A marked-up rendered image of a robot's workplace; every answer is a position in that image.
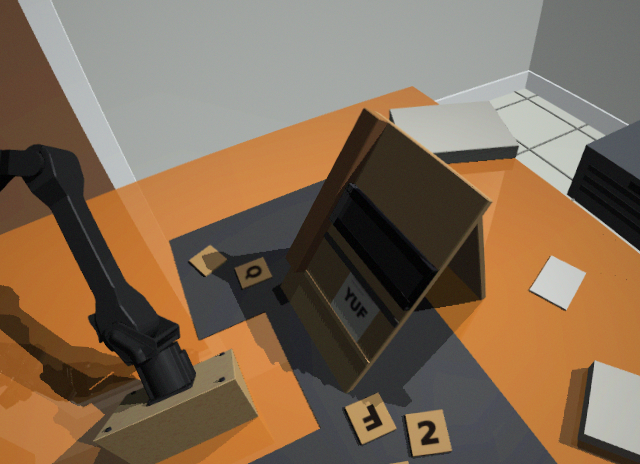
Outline white flat rectangular card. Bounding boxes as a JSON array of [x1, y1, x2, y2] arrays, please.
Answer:
[[529, 255, 586, 311]]

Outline white paper ticket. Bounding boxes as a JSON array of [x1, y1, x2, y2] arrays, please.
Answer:
[[330, 272, 379, 342]]

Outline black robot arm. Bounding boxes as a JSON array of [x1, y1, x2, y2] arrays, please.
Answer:
[[0, 144, 196, 406]]

